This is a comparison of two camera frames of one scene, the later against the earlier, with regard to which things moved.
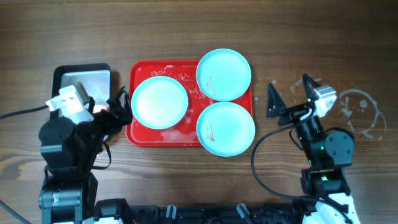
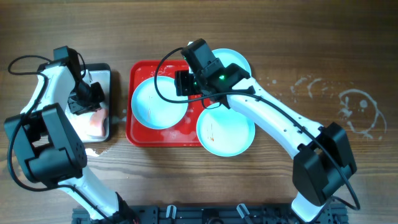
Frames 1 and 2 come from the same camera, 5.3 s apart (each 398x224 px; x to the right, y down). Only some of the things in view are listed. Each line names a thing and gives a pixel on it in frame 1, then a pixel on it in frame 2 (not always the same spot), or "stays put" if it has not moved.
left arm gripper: [111, 115] -> [78, 105]
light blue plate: [159, 102] stays put
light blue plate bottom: [226, 129] stays put
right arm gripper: [296, 111] -> [181, 83]
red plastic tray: [183, 134] stays put
